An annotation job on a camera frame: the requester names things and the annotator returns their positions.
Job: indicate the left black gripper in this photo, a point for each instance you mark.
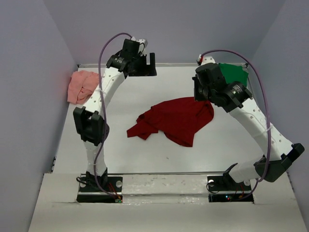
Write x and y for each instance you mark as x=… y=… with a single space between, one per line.
x=146 y=70

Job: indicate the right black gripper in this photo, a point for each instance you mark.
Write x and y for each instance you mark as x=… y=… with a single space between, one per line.
x=198 y=95

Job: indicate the dark red t shirt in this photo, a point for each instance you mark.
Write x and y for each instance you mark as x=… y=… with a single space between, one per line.
x=179 y=119

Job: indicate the pink t shirt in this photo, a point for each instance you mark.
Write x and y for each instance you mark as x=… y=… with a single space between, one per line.
x=81 y=86

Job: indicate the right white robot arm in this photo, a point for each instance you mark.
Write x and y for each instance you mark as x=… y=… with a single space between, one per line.
x=278 y=152

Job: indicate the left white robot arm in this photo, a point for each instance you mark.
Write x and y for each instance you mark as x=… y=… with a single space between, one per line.
x=90 y=119

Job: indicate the folded green t shirt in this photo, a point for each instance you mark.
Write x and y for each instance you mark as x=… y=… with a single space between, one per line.
x=233 y=73

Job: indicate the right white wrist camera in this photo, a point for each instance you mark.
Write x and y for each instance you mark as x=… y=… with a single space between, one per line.
x=201 y=60

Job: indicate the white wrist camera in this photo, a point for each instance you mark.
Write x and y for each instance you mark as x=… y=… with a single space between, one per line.
x=201 y=60
x=143 y=44

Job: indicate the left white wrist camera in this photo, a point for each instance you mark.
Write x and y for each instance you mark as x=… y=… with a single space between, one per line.
x=143 y=44

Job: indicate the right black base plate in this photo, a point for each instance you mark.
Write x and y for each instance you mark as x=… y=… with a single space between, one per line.
x=222 y=192

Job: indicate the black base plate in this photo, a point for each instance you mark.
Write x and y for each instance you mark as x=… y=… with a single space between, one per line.
x=222 y=192
x=89 y=192

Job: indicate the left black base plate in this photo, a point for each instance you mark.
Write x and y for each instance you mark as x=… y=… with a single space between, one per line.
x=89 y=192

